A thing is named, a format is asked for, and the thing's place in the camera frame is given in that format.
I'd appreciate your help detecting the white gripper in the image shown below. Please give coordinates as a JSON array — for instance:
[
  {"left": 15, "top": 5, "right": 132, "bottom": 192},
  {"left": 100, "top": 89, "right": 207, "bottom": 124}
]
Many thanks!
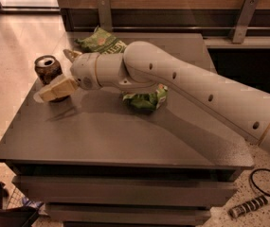
[{"left": 33, "top": 49, "right": 100, "bottom": 103}]

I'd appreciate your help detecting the orange soda can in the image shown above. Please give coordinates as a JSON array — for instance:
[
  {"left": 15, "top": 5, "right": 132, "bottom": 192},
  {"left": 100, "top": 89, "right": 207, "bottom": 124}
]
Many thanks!
[{"left": 34, "top": 55, "right": 67, "bottom": 102}]

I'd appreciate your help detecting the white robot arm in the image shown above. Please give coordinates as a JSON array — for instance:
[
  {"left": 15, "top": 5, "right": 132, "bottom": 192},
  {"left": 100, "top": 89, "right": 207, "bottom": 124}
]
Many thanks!
[{"left": 34, "top": 41, "right": 270, "bottom": 153}]

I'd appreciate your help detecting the green Kettle chip bag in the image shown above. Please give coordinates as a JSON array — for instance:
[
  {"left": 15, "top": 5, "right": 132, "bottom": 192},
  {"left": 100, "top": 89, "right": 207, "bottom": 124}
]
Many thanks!
[{"left": 75, "top": 26, "right": 127, "bottom": 54}]

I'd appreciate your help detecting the green crumpled snack bag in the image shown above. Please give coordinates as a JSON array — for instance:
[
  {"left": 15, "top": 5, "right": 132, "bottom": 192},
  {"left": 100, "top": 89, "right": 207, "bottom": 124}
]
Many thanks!
[{"left": 122, "top": 84, "right": 168, "bottom": 112}]

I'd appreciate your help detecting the grey drawer cabinet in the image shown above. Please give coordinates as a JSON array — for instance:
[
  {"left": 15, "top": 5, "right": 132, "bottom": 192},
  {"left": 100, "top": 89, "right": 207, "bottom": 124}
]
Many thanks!
[{"left": 0, "top": 31, "right": 256, "bottom": 227}]

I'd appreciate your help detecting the dark bin at corner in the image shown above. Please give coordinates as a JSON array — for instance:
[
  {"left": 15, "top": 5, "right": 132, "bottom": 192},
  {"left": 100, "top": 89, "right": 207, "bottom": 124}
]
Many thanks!
[{"left": 0, "top": 175, "right": 40, "bottom": 227}]

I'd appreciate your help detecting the black white striped cylinder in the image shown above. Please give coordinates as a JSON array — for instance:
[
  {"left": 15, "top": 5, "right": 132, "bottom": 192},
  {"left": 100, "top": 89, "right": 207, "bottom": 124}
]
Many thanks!
[{"left": 227, "top": 196, "right": 268, "bottom": 218}]

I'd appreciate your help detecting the left metal wall bracket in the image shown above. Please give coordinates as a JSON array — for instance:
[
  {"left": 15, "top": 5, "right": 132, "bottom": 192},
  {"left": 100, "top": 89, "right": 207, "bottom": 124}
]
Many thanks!
[{"left": 97, "top": 0, "right": 113, "bottom": 32}]

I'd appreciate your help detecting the metal wall bracket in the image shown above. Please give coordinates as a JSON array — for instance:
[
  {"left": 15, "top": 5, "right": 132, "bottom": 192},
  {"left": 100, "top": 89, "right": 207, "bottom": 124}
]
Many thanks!
[
  {"left": 97, "top": 0, "right": 113, "bottom": 32},
  {"left": 230, "top": 0, "right": 260, "bottom": 44}
]

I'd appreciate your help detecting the right metal wall bracket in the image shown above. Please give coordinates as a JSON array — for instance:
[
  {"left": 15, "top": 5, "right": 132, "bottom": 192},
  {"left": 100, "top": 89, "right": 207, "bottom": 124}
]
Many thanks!
[{"left": 230, "top": 0, "right": 260, "bottom": 44}]

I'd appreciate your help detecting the black floor cable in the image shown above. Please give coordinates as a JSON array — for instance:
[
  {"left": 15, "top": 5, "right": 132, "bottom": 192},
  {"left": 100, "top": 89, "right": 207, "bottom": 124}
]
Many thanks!
[{"left": 248, "top": 168, "right": 270, "bottom": 201}]

